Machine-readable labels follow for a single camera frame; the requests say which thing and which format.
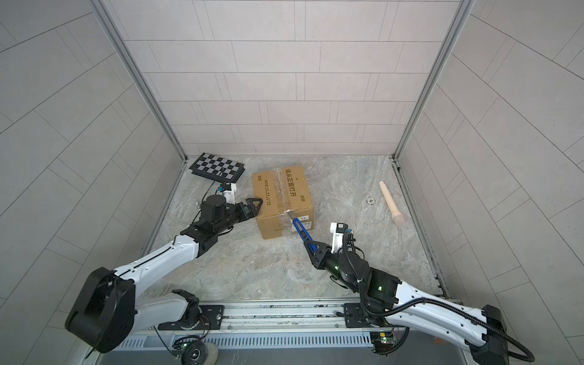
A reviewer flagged blue box cutter knife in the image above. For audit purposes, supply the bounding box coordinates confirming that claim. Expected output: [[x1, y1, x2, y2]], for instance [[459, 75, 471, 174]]
[[286, 210, 313, 251]]

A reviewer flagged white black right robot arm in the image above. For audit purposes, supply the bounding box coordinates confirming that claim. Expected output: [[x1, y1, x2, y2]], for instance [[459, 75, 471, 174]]
[[304, 240, 509, 364]]

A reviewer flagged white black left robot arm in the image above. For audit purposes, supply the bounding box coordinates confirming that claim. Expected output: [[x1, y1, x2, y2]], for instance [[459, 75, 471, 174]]
[[64, 195, 263, 354]]

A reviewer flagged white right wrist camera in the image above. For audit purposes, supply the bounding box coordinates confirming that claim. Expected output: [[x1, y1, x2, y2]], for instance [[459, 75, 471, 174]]
[[330, 222, 348, 254]]

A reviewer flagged green circuit board right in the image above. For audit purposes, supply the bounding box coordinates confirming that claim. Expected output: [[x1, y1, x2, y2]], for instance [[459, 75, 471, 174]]
[[370, 332, 397, 354]]

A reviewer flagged brown cardboard express box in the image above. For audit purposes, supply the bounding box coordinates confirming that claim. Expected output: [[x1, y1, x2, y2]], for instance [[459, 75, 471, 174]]
[[252, 166, 315, 240]]

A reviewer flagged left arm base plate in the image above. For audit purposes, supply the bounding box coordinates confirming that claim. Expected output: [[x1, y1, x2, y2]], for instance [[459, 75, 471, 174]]
[[157, 305, 224, 331]]

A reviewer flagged black white chessboard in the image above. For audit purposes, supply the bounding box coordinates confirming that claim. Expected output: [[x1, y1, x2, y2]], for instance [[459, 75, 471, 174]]
[[189, 153, 245, 183]]

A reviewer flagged round black speaker device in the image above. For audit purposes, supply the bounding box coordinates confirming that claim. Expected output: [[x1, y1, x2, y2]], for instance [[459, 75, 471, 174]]
[[173, 335, 219, 365]]

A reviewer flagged aluminium corner post right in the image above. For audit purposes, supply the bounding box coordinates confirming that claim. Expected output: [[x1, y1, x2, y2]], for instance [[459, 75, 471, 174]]
[[393, 0, 474, 161]]

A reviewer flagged cream plastic handle tool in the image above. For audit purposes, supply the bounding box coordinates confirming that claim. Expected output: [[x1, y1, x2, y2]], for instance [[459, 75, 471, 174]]
[[379, 181, 405, 227]]

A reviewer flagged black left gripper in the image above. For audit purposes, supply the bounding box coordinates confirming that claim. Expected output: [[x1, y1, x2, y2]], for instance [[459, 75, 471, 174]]
[[212, 198, 263, 236]]

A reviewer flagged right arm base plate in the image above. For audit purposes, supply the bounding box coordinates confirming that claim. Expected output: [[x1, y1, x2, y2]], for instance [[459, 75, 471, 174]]
[[336, 303, 399, 329]]

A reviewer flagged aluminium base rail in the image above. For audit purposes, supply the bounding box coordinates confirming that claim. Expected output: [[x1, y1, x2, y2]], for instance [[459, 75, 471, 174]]
[[90, 298, 475, 365]]

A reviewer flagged clear packing tape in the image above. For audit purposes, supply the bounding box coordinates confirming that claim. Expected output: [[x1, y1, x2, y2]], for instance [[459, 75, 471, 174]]
[[272, 167, 294, 215]]

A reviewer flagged black corrugated cable conduit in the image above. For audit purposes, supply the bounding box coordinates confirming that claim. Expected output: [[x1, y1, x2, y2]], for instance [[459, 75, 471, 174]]
[[341, 230, 535, 363]]

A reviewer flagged aluminium corner post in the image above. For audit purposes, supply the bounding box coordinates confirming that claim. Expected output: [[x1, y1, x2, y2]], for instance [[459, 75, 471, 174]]
[[88, 0, 188, 161], [393, 0, 474, 161]]

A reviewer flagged aluminium corner post left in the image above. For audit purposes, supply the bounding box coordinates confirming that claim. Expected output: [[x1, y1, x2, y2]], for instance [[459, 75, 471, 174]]
[[88, 0, 188, 161]]

